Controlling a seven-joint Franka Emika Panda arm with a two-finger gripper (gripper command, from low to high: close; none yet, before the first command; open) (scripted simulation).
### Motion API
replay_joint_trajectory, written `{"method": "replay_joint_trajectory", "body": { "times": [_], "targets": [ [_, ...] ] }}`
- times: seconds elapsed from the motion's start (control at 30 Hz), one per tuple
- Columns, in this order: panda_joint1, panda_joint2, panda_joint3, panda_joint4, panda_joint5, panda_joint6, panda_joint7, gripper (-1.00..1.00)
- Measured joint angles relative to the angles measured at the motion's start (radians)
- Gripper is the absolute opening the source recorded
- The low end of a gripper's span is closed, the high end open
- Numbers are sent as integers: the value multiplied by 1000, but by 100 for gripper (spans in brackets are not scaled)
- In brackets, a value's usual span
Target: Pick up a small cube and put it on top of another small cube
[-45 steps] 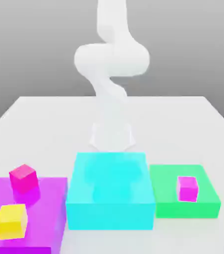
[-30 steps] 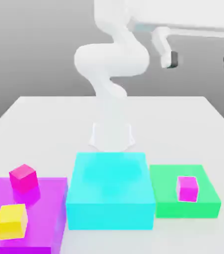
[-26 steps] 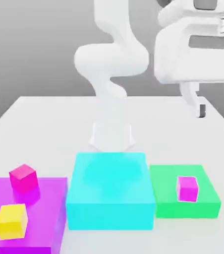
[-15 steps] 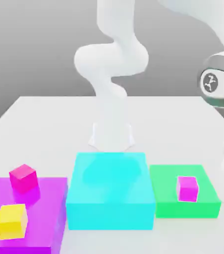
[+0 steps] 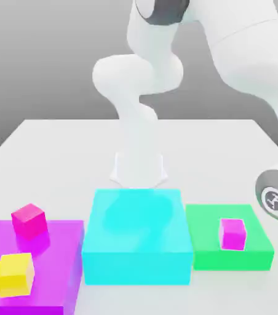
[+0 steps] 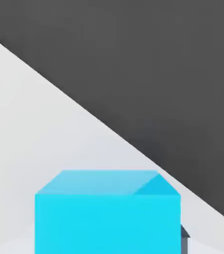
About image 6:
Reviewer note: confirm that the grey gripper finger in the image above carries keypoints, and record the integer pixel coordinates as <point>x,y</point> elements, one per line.
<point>184,242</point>

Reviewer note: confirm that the small cyan cube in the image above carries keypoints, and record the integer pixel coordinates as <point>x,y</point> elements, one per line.
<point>108,222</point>

